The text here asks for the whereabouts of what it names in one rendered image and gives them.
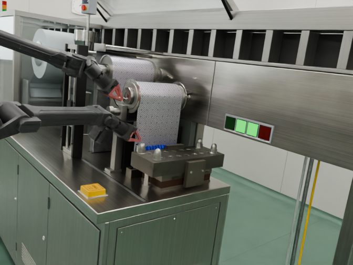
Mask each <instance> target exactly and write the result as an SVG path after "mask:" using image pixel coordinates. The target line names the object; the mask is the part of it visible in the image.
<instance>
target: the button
mask: <svg viewBox="0 0 353 265"><path fill-rule="evenodd" d="M80 191H81V192H82V193H83V194H84V195H85V196H87V197H88V198H90V197H95V196H101V195H105V194H106V190H105V188H103V187H102V186H101V185H99V184H89V185H83V186H81V187H80Z"/></svg>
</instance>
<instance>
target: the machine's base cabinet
mask: <svg viewBox="0 0 353 265"><path fill-rule="evenodd" d="M228 200H229V193H228V194H225V195H221V196H217V197H212V198H208V199H203V200H199V201H195V202H190V203H186V204H183V205H178V206H174V207H170V208H165V209H161V210H156V211H152V212H147V213H143V214H140V215H136V216H132V217H127V218H123V219H118V220H114V221H109V222H105V223H101V224H96V223H95V222H94V221H93V220H92V219H91V218H90V217H89V216H87V215H86V214H85V213H84V212H83V211H82V210H81V209H80V208H79V207H78V206H77V205H76V204H75V203H74V202H73V201H72V200H70V199H69V198H68V197H67V196H66V195H65V194H64V193H63V192H62V191H61V190H60V189H59V188H58V187H57V186H56V185H55V184H54V183H53V182H51V181H50V180H49V179H48V178H47V177H46V176H45V175H44V174H43V173H42V172H41V171H40V170H39V169H38V168H37V167H36V166H34V165H33V164H32V163H31V162H30V161H29V160H28V159H27V158H26V157H25V156H24V155H23V154H22V153H21V152H20V151H19V150H18V149H17V148H15V147H14V146H13V145H12V144H11V143H10V142H9V141H8V140H7V139H6V138H4V139H0V237H1V239H2V241H3V243H4V245H5V246H6V248H7V250H8V252H9V254H10V255H11V258H12V259H13V261H14V263H15V265H218V264H219V257H220V251H221V244H222V238H223V231H224V224H225V218H226V211H227V204H228Z"/></svg>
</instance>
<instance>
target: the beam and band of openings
mask: <svg viewBox="0 0 353 265"><path fill-rule="evenodd" d="M230 12H231V14H232V16H233V19H232V20H229V16H228V14H227V12H226V11H225V12H202V13H179V14H157V15H134V16H111V17H105V18H106V20H107V23H106V22H105V21H104V19H103V18H102V17H91V18H90V23H93V24H99V25H102V28H101V33H100V44H106V45H112V46H120V47H127V48H135V49H143V50H150V51H155V52H162V53H163V56H172V57H183V58H193V59H202V60H212V61H218V62H228V63H238V64H249V65H259V66H268V67H278V68H289V69H299V70H308V71H315V72H324V73H334V74H344V75H353V5H350V6H328V7H305V8H282V9H260V10H247V11H230ZM167 31H170V32H167ZM228 32H236V33H228ZM294 33H301V34H294ZM206 56H207V57H206ZM291 64H292V65H291Z"/></svg>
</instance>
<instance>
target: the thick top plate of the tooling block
mask: <svg viewBox="0 0 353 265"><path fill-rule="evenodd" d="M160 150H161V159H162V160H160V161H156V160H153V159H152V158H153V154H154V151H155V150H146V154H138V153H137V151H132V153H131V166H133V167H135V168H136V169H138V170H140V171H142V172H143V173H145V174H147V175H148V176H150V177H152V178H154V177H161V176H167V175H173V174H180V173H185V164H186V161H193V160H200V159H204V160H206V166H205V169H211V168H217V167H222V166H223V161H224V154H222V153H220V152H217V154H211V153H209V152H210V149H209V148H206V147H204V146H203V148H196V146H188V147H184V148H182V149H172V150H166V149H160Z"/></svg>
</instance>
